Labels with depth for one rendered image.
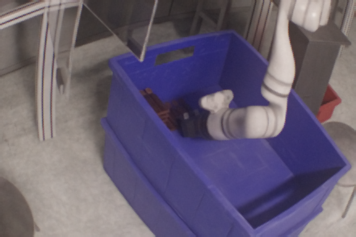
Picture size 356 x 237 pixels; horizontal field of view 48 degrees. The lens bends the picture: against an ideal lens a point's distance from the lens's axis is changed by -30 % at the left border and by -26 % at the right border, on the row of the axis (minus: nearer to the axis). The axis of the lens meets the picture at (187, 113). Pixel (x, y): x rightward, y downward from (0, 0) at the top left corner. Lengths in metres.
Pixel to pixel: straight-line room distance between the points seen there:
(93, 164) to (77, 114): 0.22
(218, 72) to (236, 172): 0.33
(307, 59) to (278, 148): 0.29
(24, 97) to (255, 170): 0.91
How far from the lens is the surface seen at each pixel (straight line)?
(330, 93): 2.01
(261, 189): 1.35
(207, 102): 1.26
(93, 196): 1.51
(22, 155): 1.60
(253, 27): 1.83
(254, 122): 1.12
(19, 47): 1.73
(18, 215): 1.15
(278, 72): 1.08
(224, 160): 1.39
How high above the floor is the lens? 1.23
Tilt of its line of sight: 43 degrees down
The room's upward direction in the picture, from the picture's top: 15 degrees clockwise
